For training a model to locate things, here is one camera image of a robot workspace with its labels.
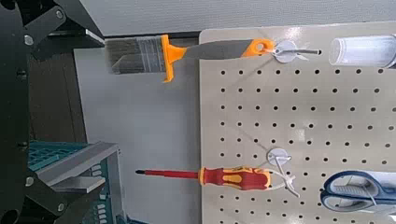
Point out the sealant tube with clear nozzle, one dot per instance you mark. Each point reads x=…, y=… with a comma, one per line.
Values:
x=361, y=51

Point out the red yellow screwdriver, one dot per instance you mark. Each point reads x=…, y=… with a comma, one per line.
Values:
x=233, y=178

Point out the white pegboard hook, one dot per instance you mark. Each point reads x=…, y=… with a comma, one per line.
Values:
x=278, y=155
x=285, y=51

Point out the orange grey paintbrush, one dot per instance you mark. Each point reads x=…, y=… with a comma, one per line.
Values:
x=177, y=53

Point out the beige perforated pegboard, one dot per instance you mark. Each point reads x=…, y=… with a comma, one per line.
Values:
x=311, y=118

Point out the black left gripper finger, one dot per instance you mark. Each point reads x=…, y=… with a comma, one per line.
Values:
x=77, y=21
x=74, y=161

